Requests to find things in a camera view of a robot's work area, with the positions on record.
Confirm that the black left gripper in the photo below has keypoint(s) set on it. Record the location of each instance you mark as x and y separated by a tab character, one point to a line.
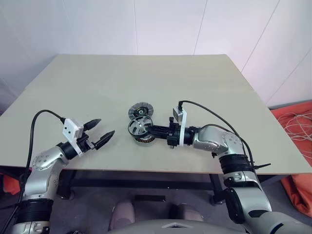
84	143

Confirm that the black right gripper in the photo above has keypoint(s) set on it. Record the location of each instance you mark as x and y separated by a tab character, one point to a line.
174	135

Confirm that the motor housing with copper windings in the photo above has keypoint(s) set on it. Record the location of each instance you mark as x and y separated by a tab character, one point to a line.
145	142

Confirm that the black spoked rotor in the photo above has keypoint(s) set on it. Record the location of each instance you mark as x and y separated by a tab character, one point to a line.
132	131

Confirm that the grey round motor lid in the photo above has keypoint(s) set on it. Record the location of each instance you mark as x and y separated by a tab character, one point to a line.
141	111

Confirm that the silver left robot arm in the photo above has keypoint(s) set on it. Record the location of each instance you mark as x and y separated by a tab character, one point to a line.
44	163

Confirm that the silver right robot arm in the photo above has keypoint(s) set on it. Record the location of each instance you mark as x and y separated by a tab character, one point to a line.
212	139

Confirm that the grey robot torso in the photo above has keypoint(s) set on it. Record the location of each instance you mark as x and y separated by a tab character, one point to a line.
170	230

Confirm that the orange cloth bag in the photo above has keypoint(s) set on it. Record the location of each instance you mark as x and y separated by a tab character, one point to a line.
12	185

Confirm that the orange beanbag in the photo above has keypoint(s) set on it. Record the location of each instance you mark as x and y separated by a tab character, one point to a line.
276	114

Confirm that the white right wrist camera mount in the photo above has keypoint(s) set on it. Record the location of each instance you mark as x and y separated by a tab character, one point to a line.
183	131

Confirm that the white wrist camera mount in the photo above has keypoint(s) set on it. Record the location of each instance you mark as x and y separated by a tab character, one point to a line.
183	131
69	128

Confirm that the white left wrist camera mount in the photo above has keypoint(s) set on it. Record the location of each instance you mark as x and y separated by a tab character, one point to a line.
69	128

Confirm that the black table frame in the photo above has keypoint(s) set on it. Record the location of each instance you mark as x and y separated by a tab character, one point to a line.
146	183

